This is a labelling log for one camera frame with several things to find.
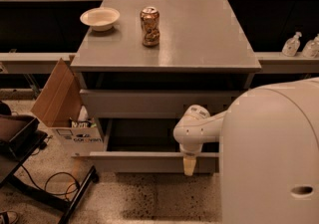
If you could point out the grey drawer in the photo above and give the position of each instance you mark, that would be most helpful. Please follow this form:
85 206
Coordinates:
153 103
132 145

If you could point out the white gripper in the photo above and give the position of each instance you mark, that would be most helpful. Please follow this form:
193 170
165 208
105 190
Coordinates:
190 149

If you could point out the crushed gold soda can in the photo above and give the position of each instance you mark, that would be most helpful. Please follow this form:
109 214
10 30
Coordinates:
150 21

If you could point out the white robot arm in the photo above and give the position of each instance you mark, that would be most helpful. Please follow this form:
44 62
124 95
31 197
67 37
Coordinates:
268 153

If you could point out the grey drawer cabinet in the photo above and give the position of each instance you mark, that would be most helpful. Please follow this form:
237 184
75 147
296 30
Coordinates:
201 48

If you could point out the grey top drawer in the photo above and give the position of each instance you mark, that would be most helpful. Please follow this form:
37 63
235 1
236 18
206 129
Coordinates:
153 103

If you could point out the open cardboard box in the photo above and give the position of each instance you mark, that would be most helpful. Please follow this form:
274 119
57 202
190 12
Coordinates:
60 108

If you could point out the white bowl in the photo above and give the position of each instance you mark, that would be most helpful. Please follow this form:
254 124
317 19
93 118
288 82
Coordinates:
100 19

